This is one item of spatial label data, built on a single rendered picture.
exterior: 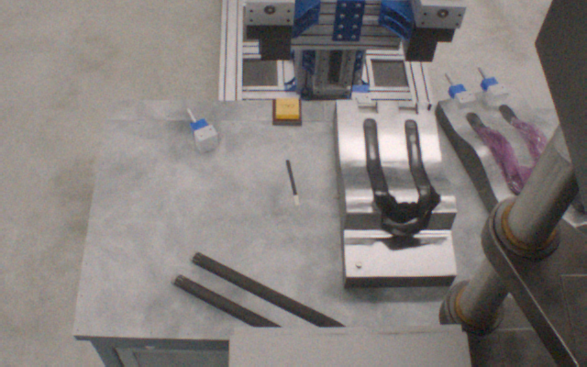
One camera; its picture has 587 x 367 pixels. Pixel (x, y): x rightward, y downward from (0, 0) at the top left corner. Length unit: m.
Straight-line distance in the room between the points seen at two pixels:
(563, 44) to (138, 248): 1.26
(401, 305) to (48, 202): 1.61
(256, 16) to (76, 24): 1.62
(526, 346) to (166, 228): 0.95
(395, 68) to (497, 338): 1.93
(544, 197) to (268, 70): 2.12
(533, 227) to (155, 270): 1.03
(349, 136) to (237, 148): 0.30
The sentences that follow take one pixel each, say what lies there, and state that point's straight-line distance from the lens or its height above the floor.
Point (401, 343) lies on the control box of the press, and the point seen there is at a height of 1.47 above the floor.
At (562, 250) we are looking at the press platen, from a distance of 0.93.
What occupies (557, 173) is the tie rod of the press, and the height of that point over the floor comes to 1.69.
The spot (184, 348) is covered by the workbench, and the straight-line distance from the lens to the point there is 1.71.
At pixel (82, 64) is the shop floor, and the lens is 3.25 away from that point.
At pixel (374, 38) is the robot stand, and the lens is 2.25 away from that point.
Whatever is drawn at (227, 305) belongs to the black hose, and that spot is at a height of 0.85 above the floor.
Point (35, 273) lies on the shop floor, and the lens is 2.67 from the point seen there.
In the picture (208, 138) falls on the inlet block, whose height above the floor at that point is 0.85.
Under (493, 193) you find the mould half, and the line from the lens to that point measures 1.78.
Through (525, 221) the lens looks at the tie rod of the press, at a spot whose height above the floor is 1.58.
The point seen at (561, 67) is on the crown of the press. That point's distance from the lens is 0.66.
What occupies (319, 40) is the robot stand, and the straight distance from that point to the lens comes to 2.24.
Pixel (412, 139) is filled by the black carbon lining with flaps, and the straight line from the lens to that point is 1.81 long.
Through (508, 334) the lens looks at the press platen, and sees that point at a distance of 1.13.
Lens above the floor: 2.28
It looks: 55 degrees down
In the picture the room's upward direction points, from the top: 5 degrees clockwise
